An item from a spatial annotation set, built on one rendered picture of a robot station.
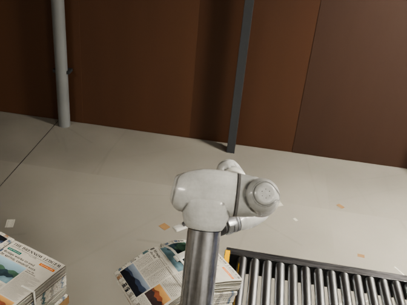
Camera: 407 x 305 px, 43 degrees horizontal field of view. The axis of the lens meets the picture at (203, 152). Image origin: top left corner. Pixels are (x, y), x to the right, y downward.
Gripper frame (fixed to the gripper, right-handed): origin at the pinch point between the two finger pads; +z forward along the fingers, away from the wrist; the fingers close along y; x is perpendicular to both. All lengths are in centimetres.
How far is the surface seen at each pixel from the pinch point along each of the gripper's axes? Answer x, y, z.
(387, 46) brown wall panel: 167, 29, -304
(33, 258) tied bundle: 42, 19, 46
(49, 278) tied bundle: 28, 21, 43
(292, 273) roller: 7, 55, -68
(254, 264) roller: 21, 54, -54
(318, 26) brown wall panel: 207, 13, -256
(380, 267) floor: 47, 145, -194
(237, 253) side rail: 32, 53, -51
